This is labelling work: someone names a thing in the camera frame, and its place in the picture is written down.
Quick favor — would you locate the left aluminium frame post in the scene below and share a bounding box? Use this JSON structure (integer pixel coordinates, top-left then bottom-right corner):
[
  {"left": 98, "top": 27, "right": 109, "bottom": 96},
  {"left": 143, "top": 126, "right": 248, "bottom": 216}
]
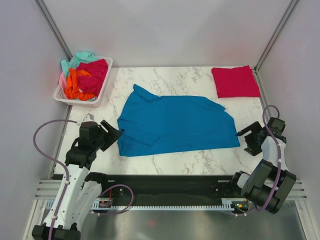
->
[{"left": 34, "top": 0, "right": 73, "bottom": 60}]

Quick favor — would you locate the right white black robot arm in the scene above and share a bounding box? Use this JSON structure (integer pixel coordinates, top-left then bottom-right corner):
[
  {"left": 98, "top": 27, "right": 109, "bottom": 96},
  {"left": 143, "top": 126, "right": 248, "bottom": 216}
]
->
[{"left": 229, "top": 117, "right": 297, "bottom": 214}]

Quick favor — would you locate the right aluminium frame post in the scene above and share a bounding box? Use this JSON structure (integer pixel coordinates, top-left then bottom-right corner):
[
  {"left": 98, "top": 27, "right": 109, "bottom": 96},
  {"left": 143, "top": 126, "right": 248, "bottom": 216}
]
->
[{"left": 253, "top": 0, "right": 300, "bottom": 73}]

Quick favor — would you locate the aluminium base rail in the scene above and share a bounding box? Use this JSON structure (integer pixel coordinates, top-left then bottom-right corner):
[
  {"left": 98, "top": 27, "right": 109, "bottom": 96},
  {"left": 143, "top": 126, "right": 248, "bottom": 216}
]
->
[{"left": 34, "top": 179, "right": 307, "bottom": 201}]

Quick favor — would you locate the crumpled magenta t shirt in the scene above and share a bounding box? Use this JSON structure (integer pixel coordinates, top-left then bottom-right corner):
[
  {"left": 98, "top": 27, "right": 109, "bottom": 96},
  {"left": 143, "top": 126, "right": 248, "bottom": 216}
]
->
[{"left": 76, "top": 59, "right": 109, "bottom": 97}]

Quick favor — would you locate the pink t shirt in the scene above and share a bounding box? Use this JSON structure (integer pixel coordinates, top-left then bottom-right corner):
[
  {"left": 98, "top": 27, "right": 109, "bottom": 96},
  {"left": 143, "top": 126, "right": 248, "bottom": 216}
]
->
[{"left": 58, "top": 71, "right": 67, "bottom": 91}]

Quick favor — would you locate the blue t shirt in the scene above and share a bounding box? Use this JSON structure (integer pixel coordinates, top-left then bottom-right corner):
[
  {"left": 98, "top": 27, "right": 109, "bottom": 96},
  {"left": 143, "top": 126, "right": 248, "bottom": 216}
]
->
[{"left": 117, "top": 84, "right": 240, "bottom": 157}]

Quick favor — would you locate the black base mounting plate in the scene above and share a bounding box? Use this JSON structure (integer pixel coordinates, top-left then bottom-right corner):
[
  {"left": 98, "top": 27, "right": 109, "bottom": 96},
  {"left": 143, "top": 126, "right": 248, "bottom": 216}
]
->
[{"left": 85, "top": 172, "right": 241, "bottom": 207}]

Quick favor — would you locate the white slotted cable duct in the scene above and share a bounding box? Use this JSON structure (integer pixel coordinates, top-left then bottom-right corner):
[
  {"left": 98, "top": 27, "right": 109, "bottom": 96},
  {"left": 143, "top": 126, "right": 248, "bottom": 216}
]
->
[{"left": 89, "top": 198, "right": 238, "bottom": 210}]

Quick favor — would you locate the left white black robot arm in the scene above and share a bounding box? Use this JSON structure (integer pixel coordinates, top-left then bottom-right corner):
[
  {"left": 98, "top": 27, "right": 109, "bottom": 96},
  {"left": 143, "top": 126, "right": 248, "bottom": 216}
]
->
[{"left": 31, "top": 120, "right": 122, "bottom": 240}]

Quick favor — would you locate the aluminium frame post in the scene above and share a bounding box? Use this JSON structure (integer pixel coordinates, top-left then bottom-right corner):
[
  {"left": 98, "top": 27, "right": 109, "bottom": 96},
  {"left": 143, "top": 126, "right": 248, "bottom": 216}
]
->
[
  {"left": 34, "top": 0, "right": 73, "bottom": 60},
  {"left": 253, "top": 0, "right": 300, "bottom": 73}
]

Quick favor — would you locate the white plastic laundry basket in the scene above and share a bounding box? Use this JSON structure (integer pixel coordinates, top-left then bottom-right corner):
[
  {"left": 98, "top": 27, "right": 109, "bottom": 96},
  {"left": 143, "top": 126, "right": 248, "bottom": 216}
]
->
[{"left": 53, "top": 51, "right": 113, "bottom": 108}]

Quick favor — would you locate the orange t shirt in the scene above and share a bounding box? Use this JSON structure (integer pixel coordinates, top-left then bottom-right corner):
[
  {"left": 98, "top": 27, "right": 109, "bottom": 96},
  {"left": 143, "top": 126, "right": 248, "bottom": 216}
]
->
[{"left": 64, "top": 68, "right": 96, "bottom": 101}]

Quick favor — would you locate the folded red t shirt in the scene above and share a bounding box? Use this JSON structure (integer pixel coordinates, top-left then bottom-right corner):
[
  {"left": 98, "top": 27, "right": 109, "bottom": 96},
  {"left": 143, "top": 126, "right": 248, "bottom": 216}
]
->
[{"left": 211, "top": 65, "right": 261, "bottom": 99}]

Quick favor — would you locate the mint green t shirt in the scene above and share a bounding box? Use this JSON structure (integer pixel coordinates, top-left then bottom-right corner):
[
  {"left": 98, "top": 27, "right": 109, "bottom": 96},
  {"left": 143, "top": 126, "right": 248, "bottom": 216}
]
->
[{"left": 60, "top": 51, "right": 98, "bottom": 78}]

